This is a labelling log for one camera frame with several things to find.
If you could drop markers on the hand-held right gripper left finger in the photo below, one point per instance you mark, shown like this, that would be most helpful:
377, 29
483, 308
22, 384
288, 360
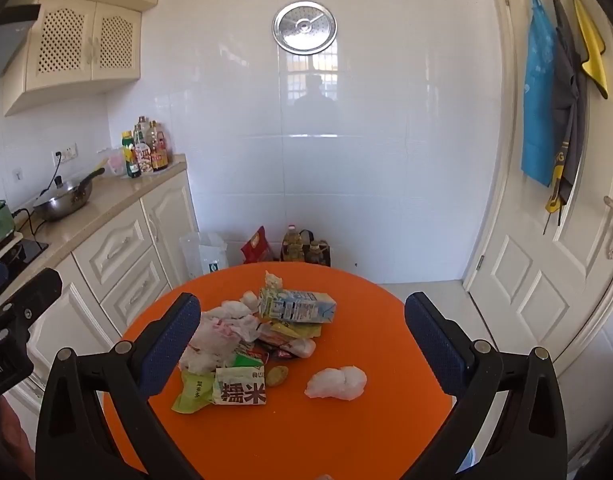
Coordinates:
171, 345

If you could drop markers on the yellow cloth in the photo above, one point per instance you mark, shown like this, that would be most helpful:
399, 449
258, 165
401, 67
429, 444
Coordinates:
593, 50

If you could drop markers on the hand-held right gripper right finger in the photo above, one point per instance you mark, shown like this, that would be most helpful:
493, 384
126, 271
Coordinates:
431, 340

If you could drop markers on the steel wok with lid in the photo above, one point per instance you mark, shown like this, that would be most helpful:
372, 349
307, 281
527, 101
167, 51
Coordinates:
61, 202

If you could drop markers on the brown cap bottle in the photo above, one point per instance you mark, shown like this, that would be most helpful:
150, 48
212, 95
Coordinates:
143, 121

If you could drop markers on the green snack wrapper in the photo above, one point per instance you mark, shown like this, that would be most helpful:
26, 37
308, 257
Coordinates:
191, 395

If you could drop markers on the cream kitchen base cabinet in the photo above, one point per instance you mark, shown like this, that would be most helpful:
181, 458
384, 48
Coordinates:
116, 255

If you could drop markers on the red rice bag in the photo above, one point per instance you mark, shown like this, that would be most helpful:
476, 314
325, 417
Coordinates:
256, 247

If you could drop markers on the blue apron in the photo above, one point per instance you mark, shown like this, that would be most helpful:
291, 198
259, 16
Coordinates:
536, 110

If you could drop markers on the dark red candy wrapper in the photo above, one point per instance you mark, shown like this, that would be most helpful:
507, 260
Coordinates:
271, 349

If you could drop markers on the pink clear plastic cup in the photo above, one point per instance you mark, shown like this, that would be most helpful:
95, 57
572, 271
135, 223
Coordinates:
116, 162

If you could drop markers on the beige paper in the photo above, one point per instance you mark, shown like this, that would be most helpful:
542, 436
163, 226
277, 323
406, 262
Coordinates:
272, 280

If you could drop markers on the grey range hood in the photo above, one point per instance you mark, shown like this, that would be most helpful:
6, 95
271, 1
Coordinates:
6, 40

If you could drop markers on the white green printed packet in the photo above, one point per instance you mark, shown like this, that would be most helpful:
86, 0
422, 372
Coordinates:
241, 390

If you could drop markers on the large white tissue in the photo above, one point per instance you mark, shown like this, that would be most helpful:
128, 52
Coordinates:
336, 382

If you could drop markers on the white wall outlet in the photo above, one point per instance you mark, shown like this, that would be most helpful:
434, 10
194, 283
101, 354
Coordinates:
69, 151

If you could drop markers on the green bottle yellow label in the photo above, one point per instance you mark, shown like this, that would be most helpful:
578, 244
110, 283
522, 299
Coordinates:
131, 157

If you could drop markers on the cooking oil bottles in bag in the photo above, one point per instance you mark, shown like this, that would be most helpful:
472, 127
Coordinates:
330, 255

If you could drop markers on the person's left forearm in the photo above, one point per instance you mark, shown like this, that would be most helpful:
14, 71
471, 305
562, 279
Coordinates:
6, 440

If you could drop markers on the yellow cooking oil bottle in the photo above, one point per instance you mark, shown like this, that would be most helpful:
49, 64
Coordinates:
294, 245

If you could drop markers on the dark oil bottle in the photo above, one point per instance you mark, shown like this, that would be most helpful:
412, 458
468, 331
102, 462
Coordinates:
316, 252

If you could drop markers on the black induction cooktop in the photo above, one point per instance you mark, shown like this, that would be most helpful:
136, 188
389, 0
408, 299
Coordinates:
16, 255

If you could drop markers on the grey apron yellow trim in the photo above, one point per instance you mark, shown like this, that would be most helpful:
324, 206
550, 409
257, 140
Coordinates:
568, 110

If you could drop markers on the cream lattice door wall cabinet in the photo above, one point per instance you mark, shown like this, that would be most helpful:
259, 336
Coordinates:
66, 45

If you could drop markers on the round steel lid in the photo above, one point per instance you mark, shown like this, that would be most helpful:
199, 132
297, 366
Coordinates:
306, 26

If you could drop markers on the clear bottle white red label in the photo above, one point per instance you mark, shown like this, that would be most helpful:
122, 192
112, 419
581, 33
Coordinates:
144, 152

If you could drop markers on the olive brown lump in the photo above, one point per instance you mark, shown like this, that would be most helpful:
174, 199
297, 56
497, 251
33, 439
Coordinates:
276, 376

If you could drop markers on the wooden spatula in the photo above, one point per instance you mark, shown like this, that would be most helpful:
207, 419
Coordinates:
100, 164

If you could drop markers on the white panel door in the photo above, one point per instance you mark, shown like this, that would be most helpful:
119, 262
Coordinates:
526, 270

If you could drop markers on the white blue milk carton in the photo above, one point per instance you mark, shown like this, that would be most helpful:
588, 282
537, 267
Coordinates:
296, 305

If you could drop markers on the white plastic bag pink print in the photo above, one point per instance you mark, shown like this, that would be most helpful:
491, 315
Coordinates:
216, 342

